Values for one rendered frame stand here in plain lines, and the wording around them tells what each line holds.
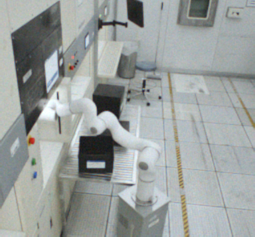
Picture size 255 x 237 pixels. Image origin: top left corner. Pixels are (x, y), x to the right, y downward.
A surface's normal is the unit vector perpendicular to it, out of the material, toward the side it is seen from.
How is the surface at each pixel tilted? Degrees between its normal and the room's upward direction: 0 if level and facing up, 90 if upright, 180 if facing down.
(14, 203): 90
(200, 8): 90
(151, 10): 90
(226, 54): 90
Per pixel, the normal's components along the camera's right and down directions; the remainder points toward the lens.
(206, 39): -0.11, 0.55
